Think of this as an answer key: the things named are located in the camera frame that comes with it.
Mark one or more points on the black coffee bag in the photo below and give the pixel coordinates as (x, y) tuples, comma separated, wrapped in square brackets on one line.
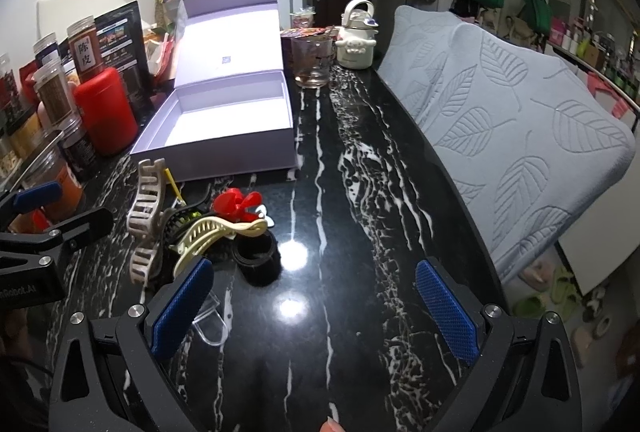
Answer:
[(121, 44)]

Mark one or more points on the yellow green lollipop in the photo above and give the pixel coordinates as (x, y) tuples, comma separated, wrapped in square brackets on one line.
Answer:
[(176, 221)]

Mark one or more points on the snack candy bag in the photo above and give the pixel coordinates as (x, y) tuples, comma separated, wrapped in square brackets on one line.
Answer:
[(309, 32)]

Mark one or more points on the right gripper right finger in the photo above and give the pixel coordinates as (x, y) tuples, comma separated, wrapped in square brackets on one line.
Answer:
[(522, 375)]

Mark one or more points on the red flower hair clip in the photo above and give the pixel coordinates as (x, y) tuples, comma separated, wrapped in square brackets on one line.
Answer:
[(233, 206)]

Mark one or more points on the beige rectangular hair claw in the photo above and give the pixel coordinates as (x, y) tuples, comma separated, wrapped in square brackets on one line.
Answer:
[(144, 218)]

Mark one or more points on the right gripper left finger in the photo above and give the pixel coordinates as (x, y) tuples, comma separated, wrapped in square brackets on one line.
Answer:
[(111, 374)]

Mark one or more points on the orange content jar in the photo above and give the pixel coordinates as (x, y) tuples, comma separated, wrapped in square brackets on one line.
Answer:
[(47, 165)]

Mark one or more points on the brown jar chinese label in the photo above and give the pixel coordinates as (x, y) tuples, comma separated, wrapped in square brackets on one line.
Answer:
[(85, 49)]

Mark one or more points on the lavender gift box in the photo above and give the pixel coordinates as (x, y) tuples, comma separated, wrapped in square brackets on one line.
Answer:
[(230, 111)]

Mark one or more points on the cream curved hair claw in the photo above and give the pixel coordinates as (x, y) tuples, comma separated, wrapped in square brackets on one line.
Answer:
[(206, 231)]

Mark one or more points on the red canister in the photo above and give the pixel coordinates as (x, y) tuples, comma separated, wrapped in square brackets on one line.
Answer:
[(105, 110)]

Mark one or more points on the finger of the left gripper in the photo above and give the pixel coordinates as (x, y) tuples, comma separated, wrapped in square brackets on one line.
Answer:
[(26, 200), (72, 234)]

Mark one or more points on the brown granule jar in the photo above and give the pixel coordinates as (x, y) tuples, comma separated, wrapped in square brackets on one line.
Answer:
[(54, 92)]

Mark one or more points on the near grey leaf cushion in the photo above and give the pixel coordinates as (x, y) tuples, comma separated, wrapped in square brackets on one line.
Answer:
[(524, 141)]

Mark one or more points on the clear glass cup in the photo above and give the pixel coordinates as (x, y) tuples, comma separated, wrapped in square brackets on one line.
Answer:
[(312, 60)]

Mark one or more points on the clear plastic hair clip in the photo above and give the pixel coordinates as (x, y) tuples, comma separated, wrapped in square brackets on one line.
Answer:
[(209, 324)]

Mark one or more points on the white cartoon kettle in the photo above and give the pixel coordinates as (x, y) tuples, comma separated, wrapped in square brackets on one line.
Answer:
[(355, 41)]

